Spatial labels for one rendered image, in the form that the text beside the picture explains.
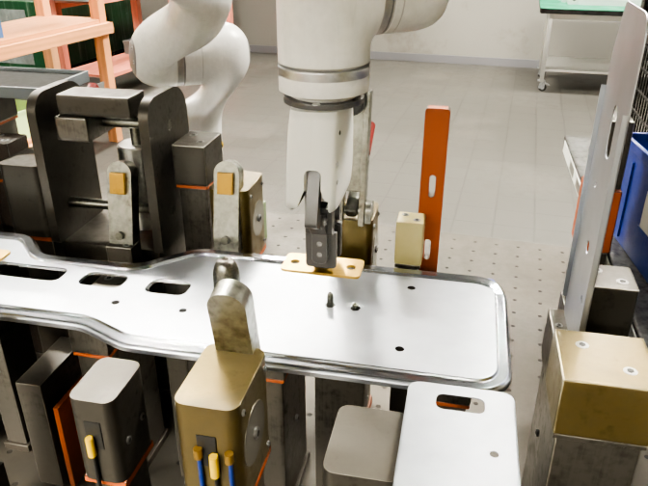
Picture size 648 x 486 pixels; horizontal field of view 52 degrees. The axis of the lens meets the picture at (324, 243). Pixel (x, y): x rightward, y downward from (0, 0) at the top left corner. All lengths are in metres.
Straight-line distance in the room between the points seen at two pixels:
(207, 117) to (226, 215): 0.48
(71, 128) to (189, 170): 0.17
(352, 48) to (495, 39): 6.72
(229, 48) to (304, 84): 0.77
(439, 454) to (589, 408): 0.13
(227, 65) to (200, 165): 0.43
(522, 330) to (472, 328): 0.58
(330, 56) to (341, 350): 0.30
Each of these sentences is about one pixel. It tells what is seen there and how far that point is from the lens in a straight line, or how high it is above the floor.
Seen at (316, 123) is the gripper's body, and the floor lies 1.24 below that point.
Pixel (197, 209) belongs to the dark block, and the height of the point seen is 1.02.
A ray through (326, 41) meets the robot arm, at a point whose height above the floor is 1.31.
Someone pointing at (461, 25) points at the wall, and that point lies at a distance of 7.30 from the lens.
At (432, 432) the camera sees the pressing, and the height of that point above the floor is 1.00.
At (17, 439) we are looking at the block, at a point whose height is 0.72.
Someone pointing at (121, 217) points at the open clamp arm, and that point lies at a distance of 0.97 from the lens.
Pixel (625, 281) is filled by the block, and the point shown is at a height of 1.08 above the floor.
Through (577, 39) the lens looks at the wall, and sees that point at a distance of 7.30.
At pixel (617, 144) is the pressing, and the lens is 0.62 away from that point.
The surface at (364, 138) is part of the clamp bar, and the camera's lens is 0.84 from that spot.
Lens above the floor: 1.41
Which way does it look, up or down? 26 degrees down
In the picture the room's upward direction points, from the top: straight up
